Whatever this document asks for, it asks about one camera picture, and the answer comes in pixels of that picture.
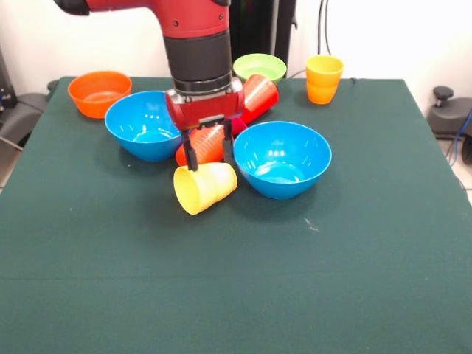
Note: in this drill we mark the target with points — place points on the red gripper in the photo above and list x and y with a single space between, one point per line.
206 110

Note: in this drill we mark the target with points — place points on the pink bowl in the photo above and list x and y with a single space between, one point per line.
239 125

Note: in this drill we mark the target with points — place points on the yellow cup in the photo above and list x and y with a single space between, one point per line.
206 188

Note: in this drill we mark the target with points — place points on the red cup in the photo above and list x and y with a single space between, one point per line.
260 97

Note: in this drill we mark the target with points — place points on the large blue bowl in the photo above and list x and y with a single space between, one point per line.
284 158
140 125

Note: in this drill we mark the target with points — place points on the green bowl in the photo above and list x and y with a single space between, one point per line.
258 66

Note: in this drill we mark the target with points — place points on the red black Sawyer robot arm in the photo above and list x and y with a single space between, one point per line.
195 44

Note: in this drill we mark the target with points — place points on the dark green tablecloth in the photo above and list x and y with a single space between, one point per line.
236 258

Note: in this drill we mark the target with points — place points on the orange bowl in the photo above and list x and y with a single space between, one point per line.
92 92

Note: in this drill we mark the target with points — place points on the light orange cup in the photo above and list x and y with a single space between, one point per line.
323 81

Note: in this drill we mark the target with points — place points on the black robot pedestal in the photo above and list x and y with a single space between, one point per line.
258 29

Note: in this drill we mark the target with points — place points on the grey pedestal foot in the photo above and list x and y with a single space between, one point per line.
22 110
453 114

